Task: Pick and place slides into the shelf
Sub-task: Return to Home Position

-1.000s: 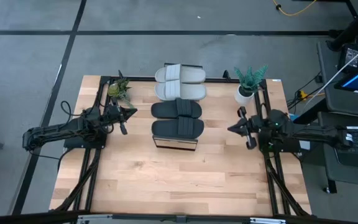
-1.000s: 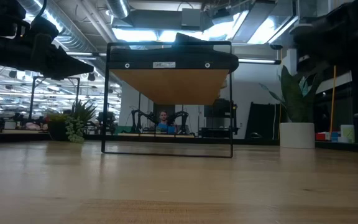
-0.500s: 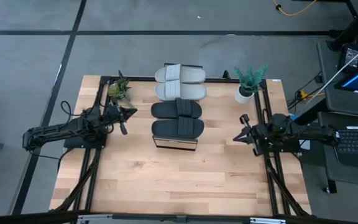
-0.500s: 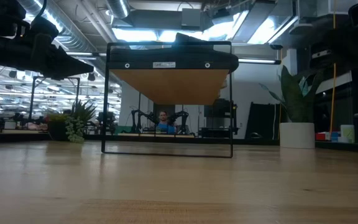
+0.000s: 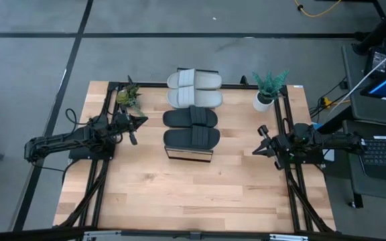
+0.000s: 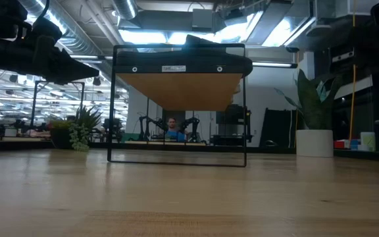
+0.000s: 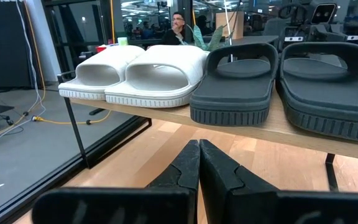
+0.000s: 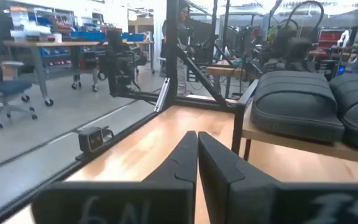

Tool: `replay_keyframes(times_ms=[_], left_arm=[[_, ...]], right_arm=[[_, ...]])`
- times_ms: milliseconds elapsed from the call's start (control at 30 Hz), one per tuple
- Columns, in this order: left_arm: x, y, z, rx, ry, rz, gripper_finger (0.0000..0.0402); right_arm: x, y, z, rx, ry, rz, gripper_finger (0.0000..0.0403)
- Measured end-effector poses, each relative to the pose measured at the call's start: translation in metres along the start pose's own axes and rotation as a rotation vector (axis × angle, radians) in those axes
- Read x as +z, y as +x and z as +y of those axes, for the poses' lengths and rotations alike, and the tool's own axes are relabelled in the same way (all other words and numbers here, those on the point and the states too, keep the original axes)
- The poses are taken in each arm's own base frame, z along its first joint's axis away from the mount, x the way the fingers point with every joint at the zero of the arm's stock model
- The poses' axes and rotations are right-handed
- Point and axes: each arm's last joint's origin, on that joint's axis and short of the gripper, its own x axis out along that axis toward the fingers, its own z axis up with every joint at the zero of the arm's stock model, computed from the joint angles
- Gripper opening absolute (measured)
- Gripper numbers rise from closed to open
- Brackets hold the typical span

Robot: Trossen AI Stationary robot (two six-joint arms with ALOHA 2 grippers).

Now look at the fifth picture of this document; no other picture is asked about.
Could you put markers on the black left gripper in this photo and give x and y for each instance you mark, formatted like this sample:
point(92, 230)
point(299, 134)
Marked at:
point(122, 122)

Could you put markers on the snake plant in white pot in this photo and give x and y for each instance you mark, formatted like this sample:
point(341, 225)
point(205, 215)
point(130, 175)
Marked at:
point(263, 103)

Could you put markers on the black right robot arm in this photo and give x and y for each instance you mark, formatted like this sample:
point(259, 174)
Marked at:
point(333, 140)

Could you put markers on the yellow plug connector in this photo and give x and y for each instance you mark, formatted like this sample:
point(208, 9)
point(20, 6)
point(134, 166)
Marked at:
point(326, 101)

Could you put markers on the black frame wooden shelf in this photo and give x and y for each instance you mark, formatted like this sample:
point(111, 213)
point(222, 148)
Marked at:
point(188, 154)

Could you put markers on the silver metal bracket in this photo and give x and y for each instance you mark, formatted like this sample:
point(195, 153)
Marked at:
point(288, 237)
point(100, 236)

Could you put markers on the black rail bracket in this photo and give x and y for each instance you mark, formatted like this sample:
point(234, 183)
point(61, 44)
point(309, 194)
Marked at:
point(130, 79)
point(244, 80)

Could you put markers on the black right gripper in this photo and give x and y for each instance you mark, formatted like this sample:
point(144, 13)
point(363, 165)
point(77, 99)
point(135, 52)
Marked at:
point(280, 147)

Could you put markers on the black slide sandal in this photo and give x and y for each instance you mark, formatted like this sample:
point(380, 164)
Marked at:
point(179, 118)
point(179, 138)

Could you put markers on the grey desk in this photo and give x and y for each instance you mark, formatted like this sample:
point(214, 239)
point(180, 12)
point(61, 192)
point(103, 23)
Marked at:
point(374, 114)

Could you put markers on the black power adapter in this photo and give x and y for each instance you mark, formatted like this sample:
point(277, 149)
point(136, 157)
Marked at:
point(377, 60)

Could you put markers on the small spiky green plant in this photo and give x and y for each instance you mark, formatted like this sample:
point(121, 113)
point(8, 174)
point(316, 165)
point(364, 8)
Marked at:
point(127, 97)

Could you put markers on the grey slide sandal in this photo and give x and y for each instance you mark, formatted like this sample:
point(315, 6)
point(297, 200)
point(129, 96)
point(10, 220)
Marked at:
point(206, 80)
point(206, 98)

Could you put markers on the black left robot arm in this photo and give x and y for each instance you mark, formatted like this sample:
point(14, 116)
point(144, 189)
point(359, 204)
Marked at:
point(62, 142)

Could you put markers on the black aluminium rig frame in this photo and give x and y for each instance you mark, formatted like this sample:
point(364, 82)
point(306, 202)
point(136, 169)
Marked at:
point(152, 85)

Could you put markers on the black metal stand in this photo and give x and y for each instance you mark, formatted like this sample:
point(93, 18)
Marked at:
point(380, 30)

